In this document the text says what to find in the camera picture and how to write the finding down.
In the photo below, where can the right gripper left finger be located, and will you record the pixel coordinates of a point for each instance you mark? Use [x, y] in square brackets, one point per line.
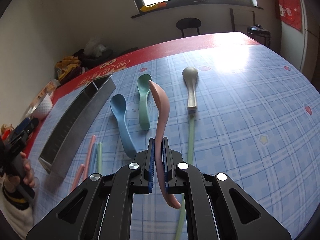
[100, 207]

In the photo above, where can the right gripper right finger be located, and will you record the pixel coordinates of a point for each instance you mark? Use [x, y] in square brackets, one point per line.
[216, 206]

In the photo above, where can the light green chopstick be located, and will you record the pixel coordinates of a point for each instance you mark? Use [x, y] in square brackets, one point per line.
[190, 161]

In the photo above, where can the blue chopstick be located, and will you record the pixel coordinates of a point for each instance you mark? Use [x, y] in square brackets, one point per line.
[92, 160]

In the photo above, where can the dark green chopstick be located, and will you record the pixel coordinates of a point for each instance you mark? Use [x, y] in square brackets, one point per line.
[99, 158]

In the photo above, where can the stainless steel utensil tray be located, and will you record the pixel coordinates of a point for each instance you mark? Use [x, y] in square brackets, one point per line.
[66, 137]

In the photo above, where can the pink chopstick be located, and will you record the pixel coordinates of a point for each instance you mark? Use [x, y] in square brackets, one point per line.
[77, 176]
[89, 151]

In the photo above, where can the blue spoon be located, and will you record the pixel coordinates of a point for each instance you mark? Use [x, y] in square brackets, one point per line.
[118, 107]

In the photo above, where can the pink spoon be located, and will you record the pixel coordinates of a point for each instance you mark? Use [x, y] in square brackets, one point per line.
[162, 103]

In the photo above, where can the green spoon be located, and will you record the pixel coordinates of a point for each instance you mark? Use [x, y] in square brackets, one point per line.
[144, 90]

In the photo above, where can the grey white spoon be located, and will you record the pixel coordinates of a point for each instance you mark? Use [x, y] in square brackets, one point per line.
[190, 75]

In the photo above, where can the person's left hand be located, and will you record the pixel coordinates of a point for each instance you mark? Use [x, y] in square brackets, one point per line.
[11, 182]

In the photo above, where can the white textured bowl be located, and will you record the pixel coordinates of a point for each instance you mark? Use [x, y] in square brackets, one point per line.
[42, 108]

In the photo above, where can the yellow clothes pile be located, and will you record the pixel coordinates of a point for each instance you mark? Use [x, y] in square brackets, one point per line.
[68, 69]

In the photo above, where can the blue plaid table mat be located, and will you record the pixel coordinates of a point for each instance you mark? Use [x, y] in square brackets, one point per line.
[257, 120]

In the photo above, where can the white plastic bag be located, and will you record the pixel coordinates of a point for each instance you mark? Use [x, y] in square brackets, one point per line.
[94, 47]

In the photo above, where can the black appliance on stand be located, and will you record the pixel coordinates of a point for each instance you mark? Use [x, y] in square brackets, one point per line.
[258, 33]

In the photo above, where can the white refrigerator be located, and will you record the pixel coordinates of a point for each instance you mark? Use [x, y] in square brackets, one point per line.
[300, 48]

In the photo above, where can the black round stool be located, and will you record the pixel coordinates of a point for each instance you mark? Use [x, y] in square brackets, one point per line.
[188, 23]

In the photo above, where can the yellow orange item on sill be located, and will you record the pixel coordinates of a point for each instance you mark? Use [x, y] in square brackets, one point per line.
[152, 7]

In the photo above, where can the red cloth on refrigerator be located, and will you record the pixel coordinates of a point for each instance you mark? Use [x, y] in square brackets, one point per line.
[290, 12]

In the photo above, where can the dark wooden chair frame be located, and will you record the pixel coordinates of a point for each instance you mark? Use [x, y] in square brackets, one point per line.
[241, 19]

